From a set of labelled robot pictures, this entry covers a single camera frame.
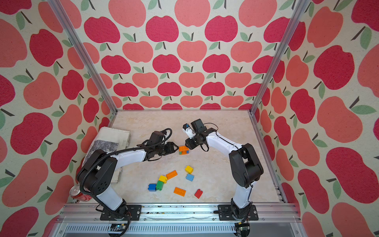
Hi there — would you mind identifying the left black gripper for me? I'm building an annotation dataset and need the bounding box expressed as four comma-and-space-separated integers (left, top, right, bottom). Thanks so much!
155, 141, 180, 156

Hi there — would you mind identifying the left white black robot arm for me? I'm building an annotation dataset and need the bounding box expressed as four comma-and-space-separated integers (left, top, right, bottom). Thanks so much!
77, 128, 179, 218

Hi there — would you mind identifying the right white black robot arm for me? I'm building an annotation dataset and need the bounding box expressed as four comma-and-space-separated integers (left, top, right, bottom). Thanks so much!
183, 119, 264, 221

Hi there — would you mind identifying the yellow square lego brick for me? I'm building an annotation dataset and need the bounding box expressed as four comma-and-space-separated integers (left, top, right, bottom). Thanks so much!
185, 166, 193, 174

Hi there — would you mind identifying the yellow lego brick left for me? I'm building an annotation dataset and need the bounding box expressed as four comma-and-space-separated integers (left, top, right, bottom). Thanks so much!
159, 175, 168, 184

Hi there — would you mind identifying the light blue lego brick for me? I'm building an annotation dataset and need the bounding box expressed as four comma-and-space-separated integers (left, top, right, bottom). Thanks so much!
186, 174, 194, 182

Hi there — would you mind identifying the green lego brick left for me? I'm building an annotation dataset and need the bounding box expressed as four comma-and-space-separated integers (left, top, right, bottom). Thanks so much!
156, 181, 164, 191

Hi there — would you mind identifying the orange lego plate bottom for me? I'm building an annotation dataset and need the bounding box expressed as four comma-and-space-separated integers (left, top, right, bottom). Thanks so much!
173, 187, 186, 197

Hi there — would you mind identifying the blue lego brick left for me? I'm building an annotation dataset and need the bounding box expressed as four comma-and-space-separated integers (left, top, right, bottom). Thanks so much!
148, 184, 157, 192

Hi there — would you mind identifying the red lego brick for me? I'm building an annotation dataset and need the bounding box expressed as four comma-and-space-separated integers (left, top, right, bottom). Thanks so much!
194, 189, 203, 199

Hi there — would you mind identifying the folded beige printed cloth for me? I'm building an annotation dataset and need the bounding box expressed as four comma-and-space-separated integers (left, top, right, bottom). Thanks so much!
80, 127, 130, 169

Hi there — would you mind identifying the red soda can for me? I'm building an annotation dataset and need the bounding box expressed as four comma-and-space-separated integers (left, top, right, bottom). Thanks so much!
70, 185, 91, 201

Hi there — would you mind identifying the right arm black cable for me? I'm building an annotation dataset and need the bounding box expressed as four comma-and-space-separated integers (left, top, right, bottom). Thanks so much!
201, 122, 255, 208

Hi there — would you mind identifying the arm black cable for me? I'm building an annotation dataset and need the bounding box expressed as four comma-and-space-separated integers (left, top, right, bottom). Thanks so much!
201, 122, 255, 208
78, 128, 173, 202

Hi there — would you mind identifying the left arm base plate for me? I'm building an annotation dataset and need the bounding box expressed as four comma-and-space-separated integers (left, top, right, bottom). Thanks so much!
96, 204, 142, 221

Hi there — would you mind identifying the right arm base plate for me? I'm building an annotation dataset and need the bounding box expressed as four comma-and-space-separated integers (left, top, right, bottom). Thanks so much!
214, 204, 259, 221

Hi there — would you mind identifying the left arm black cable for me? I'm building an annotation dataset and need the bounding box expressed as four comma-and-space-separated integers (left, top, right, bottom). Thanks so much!
78, 128, 173, 202

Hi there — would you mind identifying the front aluminium rail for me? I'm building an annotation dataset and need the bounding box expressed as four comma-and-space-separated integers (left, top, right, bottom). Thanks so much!
48, 202, 306, 237

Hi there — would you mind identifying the right aluminium frame post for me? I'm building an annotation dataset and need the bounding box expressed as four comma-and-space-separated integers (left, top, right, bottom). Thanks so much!
249, 0, 311, 116

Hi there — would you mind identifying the aluminium frame post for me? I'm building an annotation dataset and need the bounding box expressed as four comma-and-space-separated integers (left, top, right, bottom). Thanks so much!
249, 0, 311, 116
47, 1, 118, 116

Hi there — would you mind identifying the left aluminium frame post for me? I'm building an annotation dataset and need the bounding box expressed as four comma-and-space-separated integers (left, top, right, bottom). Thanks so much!
47, 1, 118, 116

